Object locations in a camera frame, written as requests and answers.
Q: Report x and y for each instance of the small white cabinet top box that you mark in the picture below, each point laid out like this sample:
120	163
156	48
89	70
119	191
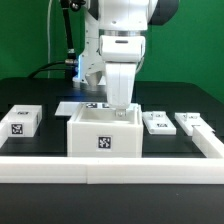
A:
23	120

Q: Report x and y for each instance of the white front fence rail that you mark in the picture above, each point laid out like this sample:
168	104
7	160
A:
111	170

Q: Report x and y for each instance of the white right fence rail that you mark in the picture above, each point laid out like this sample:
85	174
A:
208	143

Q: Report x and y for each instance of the white cabinet body box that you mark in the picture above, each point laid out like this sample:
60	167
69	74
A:
97	132

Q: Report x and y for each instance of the white marker base plate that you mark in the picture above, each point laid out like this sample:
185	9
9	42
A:
68	108

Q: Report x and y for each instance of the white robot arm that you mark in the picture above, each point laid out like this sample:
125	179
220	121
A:
111	18

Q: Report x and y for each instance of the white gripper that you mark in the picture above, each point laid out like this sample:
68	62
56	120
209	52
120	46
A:
121	54

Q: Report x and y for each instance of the white cabinet door panel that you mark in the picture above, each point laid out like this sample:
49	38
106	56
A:
158	123
190	119

